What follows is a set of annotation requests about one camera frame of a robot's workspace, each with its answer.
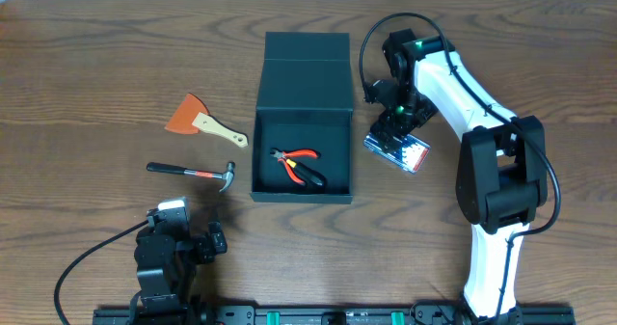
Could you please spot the small claw hammer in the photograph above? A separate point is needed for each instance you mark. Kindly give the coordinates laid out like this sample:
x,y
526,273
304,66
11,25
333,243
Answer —
x,y
226,177

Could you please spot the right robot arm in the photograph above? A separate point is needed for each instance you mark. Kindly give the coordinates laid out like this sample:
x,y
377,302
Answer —
x,y
501,180

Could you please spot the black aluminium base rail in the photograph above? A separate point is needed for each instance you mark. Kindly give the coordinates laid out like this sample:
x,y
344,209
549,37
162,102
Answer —
x,y
246,315

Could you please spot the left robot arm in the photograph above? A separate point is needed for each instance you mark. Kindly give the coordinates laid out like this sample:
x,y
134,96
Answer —
x,y
167,257

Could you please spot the black yellow screwdriver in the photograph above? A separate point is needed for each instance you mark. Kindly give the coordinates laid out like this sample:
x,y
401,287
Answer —
x,y
303,175

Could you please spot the black open gift box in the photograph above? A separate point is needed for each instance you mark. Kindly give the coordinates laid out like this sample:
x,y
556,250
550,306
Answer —
x,y
305,100

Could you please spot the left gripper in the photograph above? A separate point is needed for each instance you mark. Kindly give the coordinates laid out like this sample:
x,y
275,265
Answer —
x,y
212,241

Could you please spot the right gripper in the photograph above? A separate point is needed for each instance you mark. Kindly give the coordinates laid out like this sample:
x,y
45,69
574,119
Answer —
x,y
388,133

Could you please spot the orange scraper wooden handle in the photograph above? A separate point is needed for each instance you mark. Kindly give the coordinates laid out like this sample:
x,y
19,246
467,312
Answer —
x,y
192,117

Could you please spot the red handled pliers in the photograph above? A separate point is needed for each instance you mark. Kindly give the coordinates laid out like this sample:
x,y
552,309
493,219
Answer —
x,y
282,155

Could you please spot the blue screwdriver set case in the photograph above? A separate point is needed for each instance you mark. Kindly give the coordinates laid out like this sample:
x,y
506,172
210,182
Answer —
x,y
409,157

